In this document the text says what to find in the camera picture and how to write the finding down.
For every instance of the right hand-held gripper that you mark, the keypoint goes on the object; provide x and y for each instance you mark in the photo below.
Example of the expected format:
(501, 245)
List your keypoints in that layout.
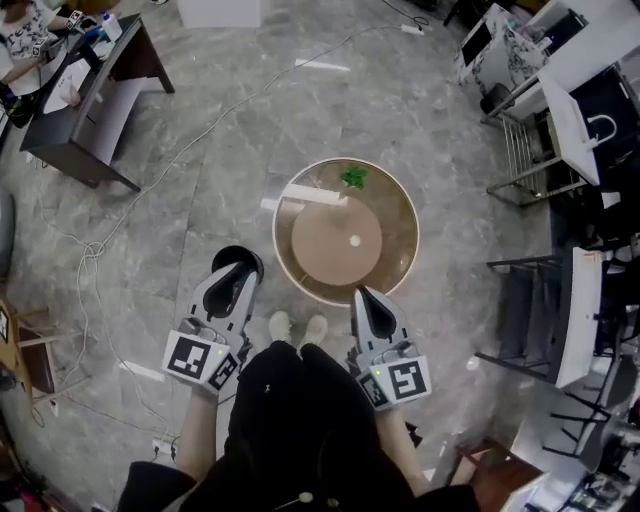
(407, 380)

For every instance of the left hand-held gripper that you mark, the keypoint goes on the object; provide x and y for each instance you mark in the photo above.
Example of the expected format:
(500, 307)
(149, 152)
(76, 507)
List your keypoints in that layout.
(187, 357)

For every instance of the black waste bin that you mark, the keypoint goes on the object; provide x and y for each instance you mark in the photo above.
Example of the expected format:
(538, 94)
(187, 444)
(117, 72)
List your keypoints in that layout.
(235, 255)

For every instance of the person's left forearm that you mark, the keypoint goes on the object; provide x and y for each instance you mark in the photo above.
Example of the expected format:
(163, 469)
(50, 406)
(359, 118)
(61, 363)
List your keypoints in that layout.
(197, 435)

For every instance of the person's right forearm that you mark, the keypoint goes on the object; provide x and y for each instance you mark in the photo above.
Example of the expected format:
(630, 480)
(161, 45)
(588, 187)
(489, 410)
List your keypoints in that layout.
(400, 450)

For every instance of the round glass table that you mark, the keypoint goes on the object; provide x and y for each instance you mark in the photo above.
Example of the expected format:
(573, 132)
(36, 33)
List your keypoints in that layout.
(395, 260)

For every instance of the person's left white shoe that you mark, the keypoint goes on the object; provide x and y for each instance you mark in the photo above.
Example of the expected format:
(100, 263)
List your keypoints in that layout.
(280, 327)

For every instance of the person's black clothing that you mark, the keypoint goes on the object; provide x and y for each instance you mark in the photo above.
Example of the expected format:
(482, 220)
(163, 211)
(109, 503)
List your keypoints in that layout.
(300, 425)

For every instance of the small green potted plant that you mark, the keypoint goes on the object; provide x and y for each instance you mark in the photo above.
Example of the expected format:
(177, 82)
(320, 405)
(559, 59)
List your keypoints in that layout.
(354, 177)

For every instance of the white power strip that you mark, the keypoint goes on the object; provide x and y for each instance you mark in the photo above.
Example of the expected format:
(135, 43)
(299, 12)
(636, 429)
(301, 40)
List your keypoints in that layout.
(413, 29)
(165, 446)

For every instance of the metal rack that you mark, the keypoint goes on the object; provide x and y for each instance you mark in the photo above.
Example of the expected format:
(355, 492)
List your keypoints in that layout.
(530, 160)

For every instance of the black white printed card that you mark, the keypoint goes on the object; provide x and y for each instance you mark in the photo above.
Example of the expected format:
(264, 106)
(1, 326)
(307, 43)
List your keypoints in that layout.
(4, 325)

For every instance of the dark brown desk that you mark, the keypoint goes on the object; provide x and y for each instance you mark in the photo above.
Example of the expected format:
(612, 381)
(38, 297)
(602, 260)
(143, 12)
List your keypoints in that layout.
(65, 140)

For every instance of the black chair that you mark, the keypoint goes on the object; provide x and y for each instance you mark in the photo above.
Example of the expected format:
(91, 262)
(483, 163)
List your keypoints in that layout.
(600, 400)

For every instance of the small black mesh bin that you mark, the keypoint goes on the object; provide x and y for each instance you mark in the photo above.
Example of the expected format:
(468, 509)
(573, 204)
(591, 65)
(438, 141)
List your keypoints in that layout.
(496, 99)

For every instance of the pink cup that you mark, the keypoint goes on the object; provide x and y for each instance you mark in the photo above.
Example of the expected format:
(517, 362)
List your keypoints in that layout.
(70, 95)

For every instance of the white paper sheet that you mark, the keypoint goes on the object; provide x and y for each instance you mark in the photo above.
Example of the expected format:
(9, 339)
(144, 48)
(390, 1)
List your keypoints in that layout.
(65, 85)

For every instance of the white sink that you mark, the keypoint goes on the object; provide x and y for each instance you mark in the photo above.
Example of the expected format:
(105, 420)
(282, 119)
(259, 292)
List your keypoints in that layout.
(570, 130)

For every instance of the blue white box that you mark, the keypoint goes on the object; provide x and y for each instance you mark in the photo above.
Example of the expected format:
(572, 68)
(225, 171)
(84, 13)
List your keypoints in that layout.
(97, 47)

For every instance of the white box cabinet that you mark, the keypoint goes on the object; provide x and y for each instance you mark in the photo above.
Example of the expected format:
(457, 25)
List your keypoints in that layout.
(220, 12)

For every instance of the marble pattern cabinet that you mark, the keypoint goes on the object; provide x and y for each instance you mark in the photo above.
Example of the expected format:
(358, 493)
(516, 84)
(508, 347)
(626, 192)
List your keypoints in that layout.
(505, 55)

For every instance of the white bottle blue cap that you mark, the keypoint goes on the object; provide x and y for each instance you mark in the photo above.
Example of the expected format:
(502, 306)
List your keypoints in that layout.
(112, 27)

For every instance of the white faucet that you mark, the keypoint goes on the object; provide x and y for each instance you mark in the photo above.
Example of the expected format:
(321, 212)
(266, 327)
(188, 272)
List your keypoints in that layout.
(602, 117)

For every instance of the black metal shelf frame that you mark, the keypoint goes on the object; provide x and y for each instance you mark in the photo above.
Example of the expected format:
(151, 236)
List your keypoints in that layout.
(525, 310)

